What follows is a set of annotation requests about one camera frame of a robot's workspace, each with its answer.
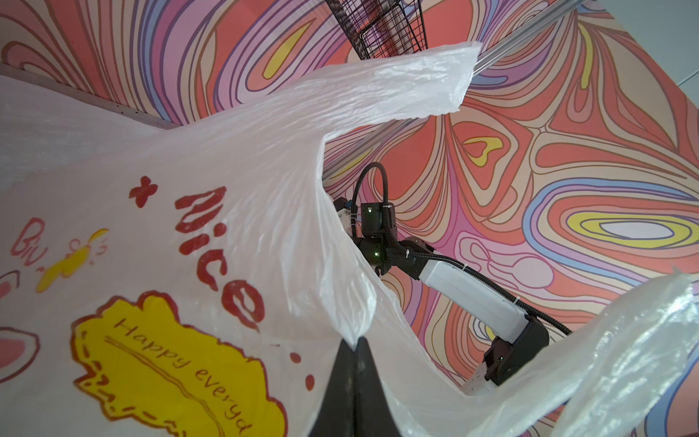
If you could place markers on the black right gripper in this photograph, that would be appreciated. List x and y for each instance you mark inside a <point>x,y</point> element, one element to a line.
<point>374,231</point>

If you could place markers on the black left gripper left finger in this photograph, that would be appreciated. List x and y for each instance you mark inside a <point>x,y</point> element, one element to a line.
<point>336,415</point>

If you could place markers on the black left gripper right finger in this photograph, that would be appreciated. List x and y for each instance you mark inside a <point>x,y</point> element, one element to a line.
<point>372,415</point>

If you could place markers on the printed bag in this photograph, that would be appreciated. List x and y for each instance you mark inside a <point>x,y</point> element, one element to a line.
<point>200,283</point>

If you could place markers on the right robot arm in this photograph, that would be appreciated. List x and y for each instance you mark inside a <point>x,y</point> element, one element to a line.
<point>519,331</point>

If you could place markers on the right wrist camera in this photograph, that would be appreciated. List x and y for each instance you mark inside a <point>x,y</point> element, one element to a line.
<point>343,207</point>

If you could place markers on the black wire basket rear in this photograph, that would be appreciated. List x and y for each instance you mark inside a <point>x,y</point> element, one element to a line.
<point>381,28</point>

